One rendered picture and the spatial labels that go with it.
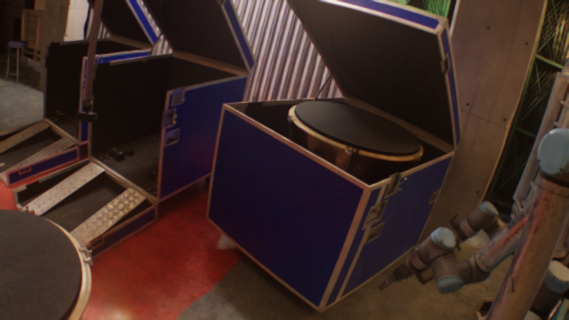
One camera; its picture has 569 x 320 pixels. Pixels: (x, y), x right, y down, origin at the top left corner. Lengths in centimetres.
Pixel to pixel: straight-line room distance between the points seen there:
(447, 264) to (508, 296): 31
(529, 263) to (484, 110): 204
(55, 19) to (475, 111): 483
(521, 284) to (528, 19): 225
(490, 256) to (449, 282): 16
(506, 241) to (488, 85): 183
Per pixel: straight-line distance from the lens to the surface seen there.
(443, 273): 124
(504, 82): 291
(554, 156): 94
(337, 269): 193
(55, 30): 528
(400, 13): 191
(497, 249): 125
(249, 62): 314
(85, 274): 124
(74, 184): 301
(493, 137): 296
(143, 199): 276
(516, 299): 103
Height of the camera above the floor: 163
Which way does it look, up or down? 21 degrees down
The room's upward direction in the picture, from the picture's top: 14 degrees clockwise
